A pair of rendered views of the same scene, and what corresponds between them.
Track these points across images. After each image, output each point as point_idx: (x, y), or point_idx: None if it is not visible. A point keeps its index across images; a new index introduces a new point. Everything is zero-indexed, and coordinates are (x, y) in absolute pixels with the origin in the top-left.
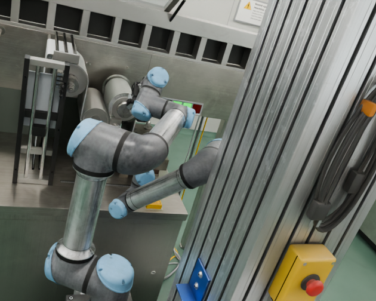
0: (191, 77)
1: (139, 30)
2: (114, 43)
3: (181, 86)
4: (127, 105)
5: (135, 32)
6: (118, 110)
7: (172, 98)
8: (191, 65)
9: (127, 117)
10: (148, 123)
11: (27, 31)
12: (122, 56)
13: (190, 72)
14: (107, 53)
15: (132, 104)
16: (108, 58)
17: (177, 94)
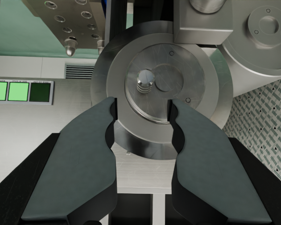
0: None
1: (114, 210)
2: (158, 193)
3: (15, 132)
4: (244, 156)
5: (121, 205)
6: (200, 76)
7: (30, 105)
8: (0, 177)
9: (151, 48)
10: (69, 50)
11: None
12: (141, 171)
13: (2, 163)
14: (168, 172)
15: (230, 218)
16: (165, 162)
17: (21, 115)
